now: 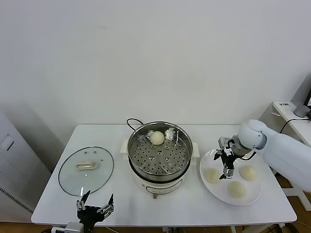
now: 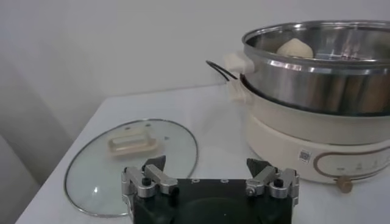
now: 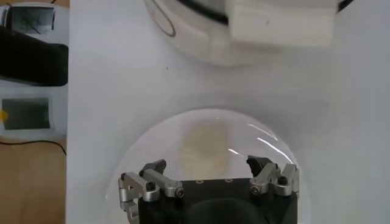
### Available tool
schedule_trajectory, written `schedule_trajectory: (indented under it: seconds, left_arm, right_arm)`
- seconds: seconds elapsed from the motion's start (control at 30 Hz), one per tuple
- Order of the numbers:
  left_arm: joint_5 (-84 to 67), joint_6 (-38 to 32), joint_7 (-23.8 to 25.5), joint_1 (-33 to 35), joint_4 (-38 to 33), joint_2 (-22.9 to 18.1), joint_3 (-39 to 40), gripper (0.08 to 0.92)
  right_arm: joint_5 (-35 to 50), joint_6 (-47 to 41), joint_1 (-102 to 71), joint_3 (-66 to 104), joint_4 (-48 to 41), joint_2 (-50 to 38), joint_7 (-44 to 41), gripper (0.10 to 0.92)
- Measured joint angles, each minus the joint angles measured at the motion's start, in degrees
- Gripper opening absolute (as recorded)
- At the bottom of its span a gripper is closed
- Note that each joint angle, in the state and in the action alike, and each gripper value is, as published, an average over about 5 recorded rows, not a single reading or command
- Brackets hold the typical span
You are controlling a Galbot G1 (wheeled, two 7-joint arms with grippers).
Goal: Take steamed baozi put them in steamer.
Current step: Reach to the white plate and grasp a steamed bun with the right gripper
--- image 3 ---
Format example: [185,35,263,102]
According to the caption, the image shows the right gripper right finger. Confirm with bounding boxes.
[246,155,300,197]

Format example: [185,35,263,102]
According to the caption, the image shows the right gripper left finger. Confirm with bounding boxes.
[118,159,186,224]

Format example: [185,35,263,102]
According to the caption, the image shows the white steamed baozi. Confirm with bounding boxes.
[178,121,231,180]

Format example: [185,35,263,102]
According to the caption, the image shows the large white plate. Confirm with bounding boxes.
[105,108,311,224]

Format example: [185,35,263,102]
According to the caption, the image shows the white black robot body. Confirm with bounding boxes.
[0,2,69,141]

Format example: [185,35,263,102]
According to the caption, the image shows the black floor cable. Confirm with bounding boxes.
[0,139,67,156]

